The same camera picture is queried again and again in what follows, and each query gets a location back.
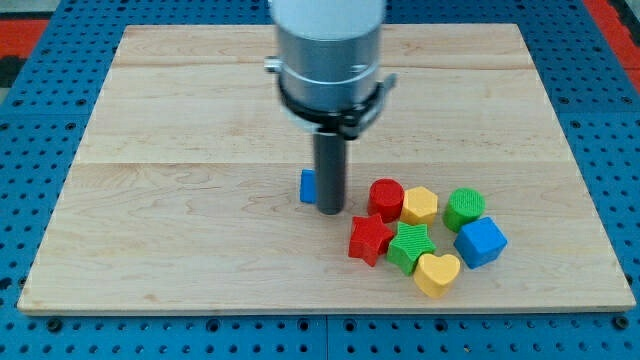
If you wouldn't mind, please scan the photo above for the green star block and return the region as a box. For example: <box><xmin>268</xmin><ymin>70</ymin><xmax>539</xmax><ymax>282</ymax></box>
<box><xmin>386</xmin><ymin>222</ymin><xmax>437</xmax><ymax>276</ymax></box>

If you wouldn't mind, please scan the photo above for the green cylinder block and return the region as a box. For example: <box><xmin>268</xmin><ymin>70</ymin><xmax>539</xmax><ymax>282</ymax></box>
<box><xmin>443</xmin><ymin>187</ymin><xmax>486</xmax><ymax>232</ymax></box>

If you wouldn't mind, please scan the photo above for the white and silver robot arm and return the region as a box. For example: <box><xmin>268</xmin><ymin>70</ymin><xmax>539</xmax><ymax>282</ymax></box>
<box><xmin>264</xmin><ymin>0</ymin><xmax>397</xmax><ymax>140</ymax></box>

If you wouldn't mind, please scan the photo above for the yellow heart block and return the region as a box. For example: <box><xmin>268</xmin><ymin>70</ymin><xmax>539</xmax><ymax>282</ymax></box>
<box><xmin>413</xmin><ymin>253</ymin><xmax>461</xmax><ymax>299</ymax></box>

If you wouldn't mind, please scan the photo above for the blue triangle block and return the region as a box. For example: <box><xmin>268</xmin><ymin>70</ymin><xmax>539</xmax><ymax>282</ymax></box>
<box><xmin>299</xmin><ymin>169</ymin><xmax>316</xmax><ymax>204</ymax></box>

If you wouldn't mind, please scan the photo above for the blue cube block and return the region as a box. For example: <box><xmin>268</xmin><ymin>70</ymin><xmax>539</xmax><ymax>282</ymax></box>
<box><xmin>454</xmin><ymin>217</ymin><xmax>508</xmax><ymax>269</ymax></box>

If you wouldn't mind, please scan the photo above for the red cylinder block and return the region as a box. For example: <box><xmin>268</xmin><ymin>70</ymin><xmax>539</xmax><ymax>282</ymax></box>
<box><xmin>367</xmin><ymin>178</ymin><xmax>404</xmax><ymax>223</ymax></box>

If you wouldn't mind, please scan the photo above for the yellow hexagon block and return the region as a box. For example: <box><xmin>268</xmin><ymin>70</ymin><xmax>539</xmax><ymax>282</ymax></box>
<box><xmin>400</xmin><ymin>186</ymin><xmax>438</xmax><ymax>226</ymax></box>

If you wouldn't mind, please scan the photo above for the light wooden board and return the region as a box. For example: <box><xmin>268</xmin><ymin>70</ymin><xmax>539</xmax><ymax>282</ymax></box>
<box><xmin>18</xmin><ymin>24</ymin><xmax>636</xmax><ymax>316</ymax></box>

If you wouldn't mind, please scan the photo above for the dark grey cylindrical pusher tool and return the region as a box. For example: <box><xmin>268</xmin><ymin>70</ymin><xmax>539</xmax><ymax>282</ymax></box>
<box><xmin>313</xmin><ymin>129</ymin><xmax>346</xmax><ymax>215</ymax></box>

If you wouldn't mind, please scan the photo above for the red star block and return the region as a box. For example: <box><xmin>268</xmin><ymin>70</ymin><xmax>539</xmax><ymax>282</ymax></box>
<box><xmin>348</xmin><ymin>213</ymin><xmax>395</xmax><ymax>267</ymax></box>

